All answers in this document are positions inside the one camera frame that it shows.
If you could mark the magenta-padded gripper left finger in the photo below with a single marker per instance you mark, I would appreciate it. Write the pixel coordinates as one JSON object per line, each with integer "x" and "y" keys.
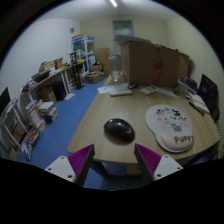
{"x": 80, "y": 160}

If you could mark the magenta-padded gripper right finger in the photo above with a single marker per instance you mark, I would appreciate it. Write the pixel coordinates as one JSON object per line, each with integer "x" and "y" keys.
{"x": 148, "y": 159}

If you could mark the black computer mouse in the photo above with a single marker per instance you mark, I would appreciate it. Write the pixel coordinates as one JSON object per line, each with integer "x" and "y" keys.
{"x": 119, "y": 129}

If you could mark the white printed mouse pad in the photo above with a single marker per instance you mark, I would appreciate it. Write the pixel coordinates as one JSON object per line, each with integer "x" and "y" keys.
{"x": 168, "y": 125}

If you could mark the stack of books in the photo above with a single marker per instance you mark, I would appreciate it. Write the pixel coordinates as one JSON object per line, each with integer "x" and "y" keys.
{"x": 48, "y": 111}

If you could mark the white shelf unit with books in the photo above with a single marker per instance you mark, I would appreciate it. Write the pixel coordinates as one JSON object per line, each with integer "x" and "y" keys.
{"x": 20, "y": 130}

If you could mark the black marker pen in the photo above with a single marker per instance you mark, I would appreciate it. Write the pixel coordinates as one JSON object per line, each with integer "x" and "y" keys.
{"x": 196, "y": 109}

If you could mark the black bin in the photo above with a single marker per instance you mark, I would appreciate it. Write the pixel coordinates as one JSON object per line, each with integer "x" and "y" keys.
{"x": 60, "y": 91}

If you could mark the flat white device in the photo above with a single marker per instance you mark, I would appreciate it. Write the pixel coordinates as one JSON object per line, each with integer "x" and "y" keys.
{"x": 121, "y": 92}

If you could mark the cardboard box under desk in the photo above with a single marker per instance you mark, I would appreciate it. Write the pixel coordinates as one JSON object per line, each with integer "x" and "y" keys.
{"x": 47, "y": 94}

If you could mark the open white notebook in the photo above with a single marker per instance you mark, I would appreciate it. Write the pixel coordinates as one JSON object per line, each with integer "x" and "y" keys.
{"x": 200, "y": 101}

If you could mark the low cardboard box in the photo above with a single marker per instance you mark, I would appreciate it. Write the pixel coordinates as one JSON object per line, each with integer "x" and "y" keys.
{"x": 94, "y": 77}

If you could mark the black tripod stand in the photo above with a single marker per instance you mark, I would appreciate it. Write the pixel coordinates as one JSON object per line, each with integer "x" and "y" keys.
{"x": 77, "y": 71}

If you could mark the large brown cardboard box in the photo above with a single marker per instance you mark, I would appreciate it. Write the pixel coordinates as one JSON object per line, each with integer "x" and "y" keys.
{"x": 146, "y": 63}

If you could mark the clear water jug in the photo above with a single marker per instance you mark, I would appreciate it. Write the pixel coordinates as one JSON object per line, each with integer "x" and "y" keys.
{"x": 115, "y": 66}

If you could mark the tall cardboard box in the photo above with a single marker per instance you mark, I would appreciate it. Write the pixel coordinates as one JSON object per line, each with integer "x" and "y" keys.
{"x": 102, "y": 56}

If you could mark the blue and white cabinet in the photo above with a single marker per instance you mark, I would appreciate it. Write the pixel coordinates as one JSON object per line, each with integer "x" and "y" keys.
{"x": 83, "y": 50}

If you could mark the frosted window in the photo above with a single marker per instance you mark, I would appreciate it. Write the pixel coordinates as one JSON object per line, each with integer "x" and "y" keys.
{"x": 123, "y": 28}

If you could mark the ceiling tube light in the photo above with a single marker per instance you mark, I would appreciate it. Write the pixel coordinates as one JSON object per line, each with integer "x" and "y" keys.
{"x": 113, "y": 3}

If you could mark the round wall clock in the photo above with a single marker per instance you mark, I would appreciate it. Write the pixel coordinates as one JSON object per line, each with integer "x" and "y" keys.
{"x": 72, "y": 30}

